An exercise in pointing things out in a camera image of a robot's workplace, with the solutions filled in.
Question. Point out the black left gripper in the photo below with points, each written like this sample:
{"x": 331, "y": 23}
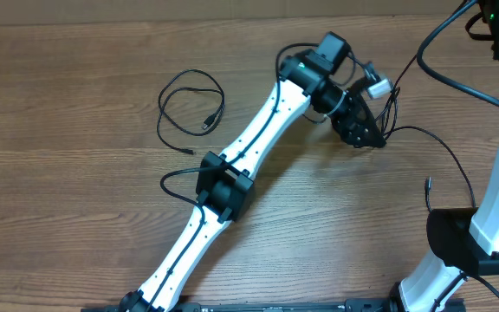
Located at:
{"x": 352, "y": 133}

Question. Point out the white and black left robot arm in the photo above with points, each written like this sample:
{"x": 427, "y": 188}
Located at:
{"x": 226, "y": 181}

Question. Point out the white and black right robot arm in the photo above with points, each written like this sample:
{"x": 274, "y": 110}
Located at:
{"x": 463, "y": 243}

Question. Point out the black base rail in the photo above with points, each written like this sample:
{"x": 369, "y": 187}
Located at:
{"x": 350, "y": 305}

